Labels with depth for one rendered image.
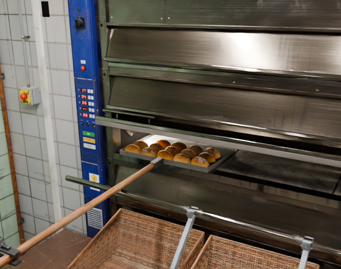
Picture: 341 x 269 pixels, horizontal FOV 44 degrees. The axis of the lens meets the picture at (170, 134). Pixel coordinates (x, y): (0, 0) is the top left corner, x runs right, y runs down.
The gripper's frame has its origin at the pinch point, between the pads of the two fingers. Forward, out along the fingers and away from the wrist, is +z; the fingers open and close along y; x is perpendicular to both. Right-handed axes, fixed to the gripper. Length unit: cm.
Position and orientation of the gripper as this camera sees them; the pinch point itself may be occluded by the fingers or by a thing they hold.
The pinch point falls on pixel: (10, 255)
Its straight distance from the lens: 159.2
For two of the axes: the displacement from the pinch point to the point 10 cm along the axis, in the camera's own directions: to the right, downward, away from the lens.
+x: -4.9, 2.8, -8.3
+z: 8.7, 1.5, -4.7
